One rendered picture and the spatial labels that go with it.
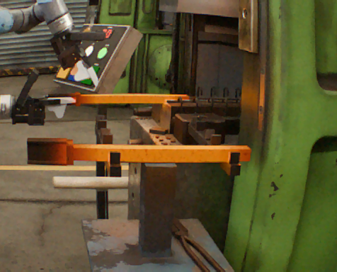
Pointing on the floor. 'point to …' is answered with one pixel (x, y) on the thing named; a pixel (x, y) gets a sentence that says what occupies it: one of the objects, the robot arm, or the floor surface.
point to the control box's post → (101, 172)
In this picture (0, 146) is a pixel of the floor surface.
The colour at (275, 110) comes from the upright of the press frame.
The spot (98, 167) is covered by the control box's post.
